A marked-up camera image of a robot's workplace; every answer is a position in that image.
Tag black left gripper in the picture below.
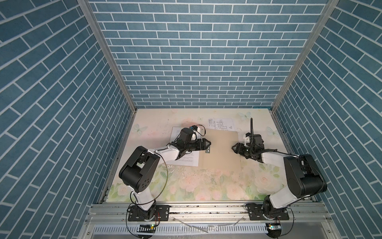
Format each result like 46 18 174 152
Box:
183 137 211 151

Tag white printed text sheet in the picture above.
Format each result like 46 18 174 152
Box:
167 126 200 167

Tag white technical drawing sheet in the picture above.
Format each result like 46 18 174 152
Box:
208 118 236 131

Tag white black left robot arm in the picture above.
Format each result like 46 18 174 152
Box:
118 138 211 219

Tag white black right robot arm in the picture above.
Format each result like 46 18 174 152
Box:
232 143 327 220

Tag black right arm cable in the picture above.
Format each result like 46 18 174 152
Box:
249 118 299 157

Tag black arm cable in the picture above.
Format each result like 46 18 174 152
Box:
125 124 207 237
249 118 299 157

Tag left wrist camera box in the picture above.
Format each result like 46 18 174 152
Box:
178 128 197 143

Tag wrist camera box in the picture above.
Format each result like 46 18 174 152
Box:
178 128 197 143
244 132 264 147

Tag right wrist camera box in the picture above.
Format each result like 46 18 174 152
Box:
244 132 264 147

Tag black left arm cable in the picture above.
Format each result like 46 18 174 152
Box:
125 124 207 237

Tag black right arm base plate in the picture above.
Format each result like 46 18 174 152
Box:
245 203 289 221

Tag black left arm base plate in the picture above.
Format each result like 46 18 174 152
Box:
127 204 170 222

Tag aluminium front rail frame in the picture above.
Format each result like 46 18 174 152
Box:
79 201 340 239

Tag aluminium left corner post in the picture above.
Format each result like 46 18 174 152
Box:
78 0 137 113

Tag aluminium corner post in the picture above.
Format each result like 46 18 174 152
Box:
270 0 339 114
78 0 137 113

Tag aluminium right corner post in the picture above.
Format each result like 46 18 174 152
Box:
270 0 339 114

